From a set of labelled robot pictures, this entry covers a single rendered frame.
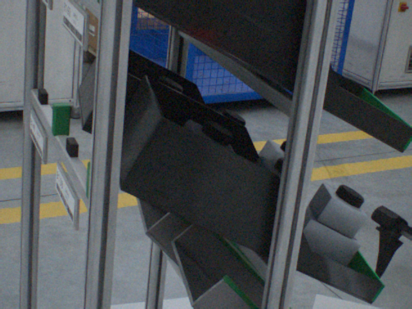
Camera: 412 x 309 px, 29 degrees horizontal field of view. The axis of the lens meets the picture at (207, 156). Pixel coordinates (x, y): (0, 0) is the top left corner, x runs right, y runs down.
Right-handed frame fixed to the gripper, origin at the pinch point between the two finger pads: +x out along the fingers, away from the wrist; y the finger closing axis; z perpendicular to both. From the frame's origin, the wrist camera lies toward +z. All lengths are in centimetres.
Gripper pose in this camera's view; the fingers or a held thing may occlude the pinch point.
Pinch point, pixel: (411, 275)
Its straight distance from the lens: 124.4
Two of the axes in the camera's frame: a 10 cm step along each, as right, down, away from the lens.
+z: 5.0, 2.9, 8.1
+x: -5.3, 8.5, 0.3
